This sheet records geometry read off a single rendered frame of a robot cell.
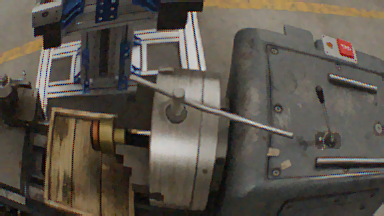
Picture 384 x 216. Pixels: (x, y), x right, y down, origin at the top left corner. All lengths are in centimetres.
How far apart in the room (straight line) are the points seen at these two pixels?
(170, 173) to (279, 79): 30
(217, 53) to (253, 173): 185
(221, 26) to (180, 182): 193
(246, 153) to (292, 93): 18
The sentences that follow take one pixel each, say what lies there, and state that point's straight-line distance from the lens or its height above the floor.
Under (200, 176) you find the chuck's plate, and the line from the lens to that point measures 126.
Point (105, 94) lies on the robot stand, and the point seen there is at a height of 21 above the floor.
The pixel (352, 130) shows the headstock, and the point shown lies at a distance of 131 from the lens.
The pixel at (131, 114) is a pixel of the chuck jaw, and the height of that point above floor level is 114.
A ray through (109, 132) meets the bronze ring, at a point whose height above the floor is 112.
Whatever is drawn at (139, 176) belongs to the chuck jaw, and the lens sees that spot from 133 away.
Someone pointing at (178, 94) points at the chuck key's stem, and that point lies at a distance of 118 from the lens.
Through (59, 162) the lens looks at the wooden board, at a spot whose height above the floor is 88.
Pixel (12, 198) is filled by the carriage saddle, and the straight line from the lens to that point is 153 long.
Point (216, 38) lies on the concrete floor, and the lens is 306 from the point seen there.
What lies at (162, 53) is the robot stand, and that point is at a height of 21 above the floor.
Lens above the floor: 226
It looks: 54 degrees down
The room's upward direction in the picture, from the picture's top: 7 degrees clockwise
